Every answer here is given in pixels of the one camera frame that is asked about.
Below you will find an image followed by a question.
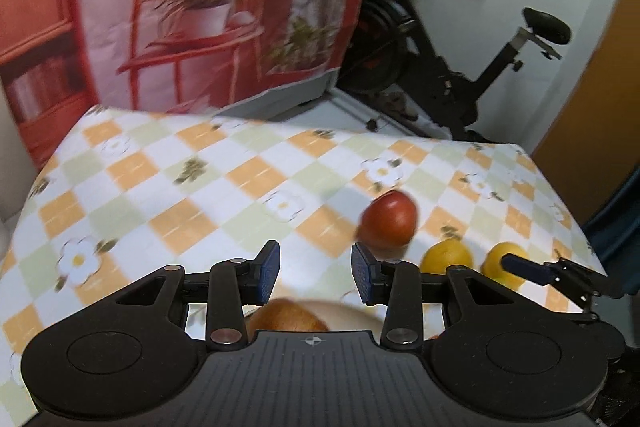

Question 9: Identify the beige bowl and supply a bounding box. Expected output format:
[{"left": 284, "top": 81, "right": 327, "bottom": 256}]
[{"left": 240, "top": 298, "right": 388, "bottom": 334}]

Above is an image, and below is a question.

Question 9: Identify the checked floral tablecloth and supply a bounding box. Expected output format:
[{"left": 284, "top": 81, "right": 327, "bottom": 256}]
[{"left": 0, "top": 104, "right": 606, "bottom": 413}]

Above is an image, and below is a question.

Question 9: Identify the black exercise bike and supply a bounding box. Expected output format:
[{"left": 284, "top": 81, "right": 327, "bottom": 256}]
[{"left": 336, "top": 0, "right": 572, "bottom": 142}]

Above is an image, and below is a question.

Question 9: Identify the wooden door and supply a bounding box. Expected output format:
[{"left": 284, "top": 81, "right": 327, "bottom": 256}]
[{"left": 530, "top": 0, "right": 640, "bottom": 208}]

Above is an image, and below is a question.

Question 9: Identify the dark cloth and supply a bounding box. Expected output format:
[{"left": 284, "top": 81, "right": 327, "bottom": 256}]
[{"left": 585, "top": 177, "right": 640, "bottom": 258}]

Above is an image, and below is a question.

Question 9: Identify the red apple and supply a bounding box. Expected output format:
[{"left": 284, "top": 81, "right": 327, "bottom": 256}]
[{"left": 356, "top": 190, "right": 419, "bottom": 249}]

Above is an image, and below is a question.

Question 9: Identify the yellow lemon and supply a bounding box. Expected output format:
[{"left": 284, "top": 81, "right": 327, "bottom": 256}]
[
  {"left": 482, "top": 242, "right": 531, "bottom": 292},
  {"left": 420, "top": 241, "right": 475, "bottom": 275}
]

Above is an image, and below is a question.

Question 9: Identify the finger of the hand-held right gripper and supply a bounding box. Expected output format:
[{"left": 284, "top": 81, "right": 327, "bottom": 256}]
[{"left": 501, "top": 252, "right": 626, "bottom": 324}]

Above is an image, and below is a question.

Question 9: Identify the orange tangerine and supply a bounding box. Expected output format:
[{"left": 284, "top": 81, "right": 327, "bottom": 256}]
[{"left": 248, "top": 298, "right": 331, "bottom": 333}]

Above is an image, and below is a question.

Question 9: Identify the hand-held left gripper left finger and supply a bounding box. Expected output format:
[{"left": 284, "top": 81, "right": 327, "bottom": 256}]
[{"left": 116, "top": 241, "right": 281, "bottom": 352}]

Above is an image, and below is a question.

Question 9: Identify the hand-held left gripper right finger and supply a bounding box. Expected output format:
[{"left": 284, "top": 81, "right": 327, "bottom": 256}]
[{"left": 351, "top": 242, "right": 518, "bottom": 353}]

